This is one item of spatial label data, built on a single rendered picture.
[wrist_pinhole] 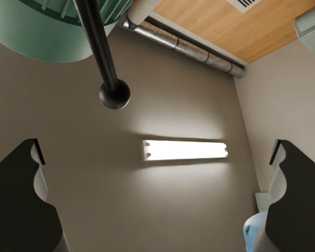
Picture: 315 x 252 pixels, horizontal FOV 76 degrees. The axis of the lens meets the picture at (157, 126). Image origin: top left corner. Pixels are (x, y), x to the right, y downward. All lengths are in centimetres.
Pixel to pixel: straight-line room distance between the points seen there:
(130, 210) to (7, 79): 124
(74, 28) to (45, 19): 3
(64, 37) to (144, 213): 163
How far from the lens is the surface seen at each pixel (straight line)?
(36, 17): 25
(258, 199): 309
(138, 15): 205
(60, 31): 26
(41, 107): 159
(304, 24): 229
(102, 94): 23
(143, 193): 178
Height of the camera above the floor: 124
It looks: 47 degrees up
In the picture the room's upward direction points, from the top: 114 degrees counter-clockwise
